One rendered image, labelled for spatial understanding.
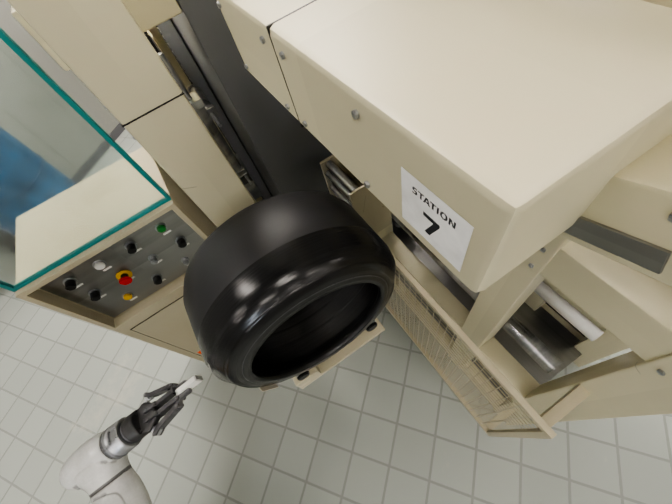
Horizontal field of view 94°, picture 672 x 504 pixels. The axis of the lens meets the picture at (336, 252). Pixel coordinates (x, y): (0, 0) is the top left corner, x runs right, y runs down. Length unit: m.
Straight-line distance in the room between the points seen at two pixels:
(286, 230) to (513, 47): 0.49
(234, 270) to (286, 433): 1.51
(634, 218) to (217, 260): 0.65
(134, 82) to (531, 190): 0.65
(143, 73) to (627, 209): 0.71
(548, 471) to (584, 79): 1.89
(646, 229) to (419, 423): 1.70
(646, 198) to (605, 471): 1.86
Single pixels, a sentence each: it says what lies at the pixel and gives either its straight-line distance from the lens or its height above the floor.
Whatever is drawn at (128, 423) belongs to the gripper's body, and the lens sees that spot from 1.11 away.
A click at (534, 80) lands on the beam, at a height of 1.78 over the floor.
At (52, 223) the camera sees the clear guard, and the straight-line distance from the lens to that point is 1.22.
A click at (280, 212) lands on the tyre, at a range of 0.71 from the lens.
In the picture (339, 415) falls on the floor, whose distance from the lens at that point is 2.00.
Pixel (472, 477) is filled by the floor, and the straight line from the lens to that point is 1.99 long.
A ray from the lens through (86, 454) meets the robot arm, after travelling 1.18.
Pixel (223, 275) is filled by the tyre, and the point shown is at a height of 1.43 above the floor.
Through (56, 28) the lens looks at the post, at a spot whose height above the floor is 1.81.
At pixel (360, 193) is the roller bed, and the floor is 1.18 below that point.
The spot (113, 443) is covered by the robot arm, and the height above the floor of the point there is 1.13.
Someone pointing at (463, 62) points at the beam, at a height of 1.78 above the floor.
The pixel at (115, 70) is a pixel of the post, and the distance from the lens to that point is 0.72.
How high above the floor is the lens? 1.96
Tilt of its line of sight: 58 degrees down
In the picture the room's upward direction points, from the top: 22 degrees counter-clockwise
